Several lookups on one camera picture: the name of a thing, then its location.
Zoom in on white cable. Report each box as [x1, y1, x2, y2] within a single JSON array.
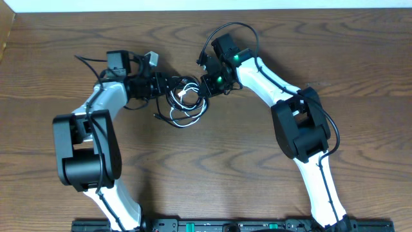
[[169, 82, 207, 128]]

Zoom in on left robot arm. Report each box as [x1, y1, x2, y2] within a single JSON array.
[[52, 50, 176, 231]]

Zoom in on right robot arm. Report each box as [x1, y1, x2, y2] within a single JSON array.
[[197, 34, 351, 231]]

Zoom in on right camera black cable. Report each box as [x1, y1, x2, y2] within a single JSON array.
[[199, 21, 341, 232]]

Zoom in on camera black cable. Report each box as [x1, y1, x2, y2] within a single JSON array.
[[199, 21, 341, 232], [74, 54, 126, 232]]

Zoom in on left camera black cable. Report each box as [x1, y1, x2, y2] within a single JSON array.
[[74, 54, 126, 232]]

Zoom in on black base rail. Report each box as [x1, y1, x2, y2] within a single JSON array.
[[70, 218, 395, 232]]

